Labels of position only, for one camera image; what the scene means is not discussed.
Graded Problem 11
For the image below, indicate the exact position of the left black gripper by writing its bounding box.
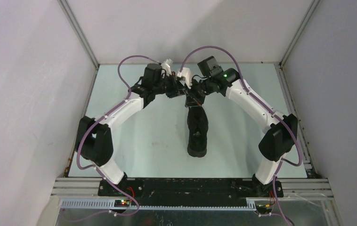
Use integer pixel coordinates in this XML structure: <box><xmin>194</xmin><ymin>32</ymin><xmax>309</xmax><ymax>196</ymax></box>
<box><xmin>153</xmin><ymin>71</ymin><xmax>184</xmax><ymax>98</ymax></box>

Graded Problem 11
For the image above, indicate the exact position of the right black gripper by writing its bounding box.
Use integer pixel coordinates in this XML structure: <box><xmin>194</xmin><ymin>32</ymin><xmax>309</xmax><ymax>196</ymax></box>
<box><xmin>182</xmin><ymin>78</ymin><xmax>213</xmax><ymax>108</ymax></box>

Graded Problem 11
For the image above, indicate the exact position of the black sneaker shoe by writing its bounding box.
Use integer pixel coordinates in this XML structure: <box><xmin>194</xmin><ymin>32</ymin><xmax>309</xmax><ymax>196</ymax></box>
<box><xmin>187</xmin><ymin>106</ymin><xmax>209</xmax><ymax>158</ymax></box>

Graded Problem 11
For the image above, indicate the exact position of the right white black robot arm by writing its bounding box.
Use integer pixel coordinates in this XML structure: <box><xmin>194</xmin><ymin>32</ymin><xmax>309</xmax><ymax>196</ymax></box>
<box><xmin>177</xmin><ymin>56</ymin><xmax>298</xmax><ymax>197</ymax></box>

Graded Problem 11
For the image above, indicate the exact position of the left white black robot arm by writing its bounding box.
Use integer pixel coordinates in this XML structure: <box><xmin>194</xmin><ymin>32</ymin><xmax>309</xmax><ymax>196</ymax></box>
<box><xmin>75</xmin><ymin>59</ymin><xmax>177</xmax><ymax>196</ymax></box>

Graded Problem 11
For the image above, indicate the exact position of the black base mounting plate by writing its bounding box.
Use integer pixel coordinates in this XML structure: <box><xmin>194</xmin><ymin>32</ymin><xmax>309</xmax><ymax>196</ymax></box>
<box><xmin>98</xmin><ymin>178</ymin><xmax>284</xmax><ymax>208</ymax></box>

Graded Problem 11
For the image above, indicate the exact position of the left circuit board with leds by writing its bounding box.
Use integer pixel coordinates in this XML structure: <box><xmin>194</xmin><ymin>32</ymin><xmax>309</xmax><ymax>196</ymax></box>
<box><xmin>114</xmin><ymin>199</ymin><xmax>131</xmax><ymax>208</ymax></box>

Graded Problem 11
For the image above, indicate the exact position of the circuit board with leds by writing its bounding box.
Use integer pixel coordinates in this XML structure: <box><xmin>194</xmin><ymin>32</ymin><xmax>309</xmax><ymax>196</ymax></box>
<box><xmin>255</xmin><ymin>204</ymin><xmax>273</xmax><ymax>215</ymax></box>
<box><xmin>114</xmin><ymin>199</ymin><xmax>131</xmax><ymax>208</ymax></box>

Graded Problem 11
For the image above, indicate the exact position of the right circuit board with leds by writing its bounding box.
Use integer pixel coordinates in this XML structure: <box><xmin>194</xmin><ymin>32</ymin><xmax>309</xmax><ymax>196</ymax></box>
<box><xmin>255</xmin><ymin>204</ymin><xmax>273</xmax><ymax>215</ymax></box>

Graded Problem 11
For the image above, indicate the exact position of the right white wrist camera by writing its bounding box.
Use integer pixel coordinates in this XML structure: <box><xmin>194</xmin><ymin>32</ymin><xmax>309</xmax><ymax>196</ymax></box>
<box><xmin>177</xmin><ymin>67</ymin><xmax>193</xmax><ymax>89</ymax></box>

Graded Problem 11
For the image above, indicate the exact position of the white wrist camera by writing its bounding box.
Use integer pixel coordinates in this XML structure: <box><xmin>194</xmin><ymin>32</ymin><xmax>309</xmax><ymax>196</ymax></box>
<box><xmin>161</xmin><ymin>59</ymin><xmax>173</xmax><ymax>76</ymax></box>
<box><xmin>177</xmin><ymin>67</ymin><xmax>193</xmax><ymax>89</ymax></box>

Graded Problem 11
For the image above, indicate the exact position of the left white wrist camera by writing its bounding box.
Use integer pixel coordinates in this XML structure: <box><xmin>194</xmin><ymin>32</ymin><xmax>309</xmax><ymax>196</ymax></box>
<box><xmin>161</xmin><ymin>59</ymin><xmax>173</xmax><ymax>76</ymax></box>

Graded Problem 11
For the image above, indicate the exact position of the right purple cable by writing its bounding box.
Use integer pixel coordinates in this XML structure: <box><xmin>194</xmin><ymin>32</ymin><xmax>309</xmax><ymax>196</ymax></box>
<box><xmin>180</xmin><ymin>46</ymin><xmax>303</xmax><ymax>226</ymax></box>

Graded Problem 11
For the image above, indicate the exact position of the purple cable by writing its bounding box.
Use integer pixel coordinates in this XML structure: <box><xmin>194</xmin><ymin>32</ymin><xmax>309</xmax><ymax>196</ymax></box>
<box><xmin>59</xmin><ymin>55</ymin><xmax>163</xmax><ymax>223</ymax></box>
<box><xmin>180</xmin><ymin>46</ymin><xmax>303</xmax><ymax>226</ymax></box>

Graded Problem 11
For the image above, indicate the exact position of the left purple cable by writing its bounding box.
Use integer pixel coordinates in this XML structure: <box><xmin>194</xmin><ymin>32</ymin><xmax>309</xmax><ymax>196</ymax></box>
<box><xmin>59</xmin><ymin>55</ymin><xmax>163</xmax><ymax>223</ymax></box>

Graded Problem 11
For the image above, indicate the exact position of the aluminium front rail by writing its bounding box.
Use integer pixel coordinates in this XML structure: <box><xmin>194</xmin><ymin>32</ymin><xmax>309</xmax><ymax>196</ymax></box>
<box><xmin>51</xmin><ymin>178</ymin><xmax>334</xmax><ymax>201</ymax></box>

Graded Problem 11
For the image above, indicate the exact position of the slotted grey cable duct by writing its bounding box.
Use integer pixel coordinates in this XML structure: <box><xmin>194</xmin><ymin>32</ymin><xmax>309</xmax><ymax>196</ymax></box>
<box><xmin>60</xmin><ymin>198</ymin><xmax>256</xmax><ymax>211</ymax></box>

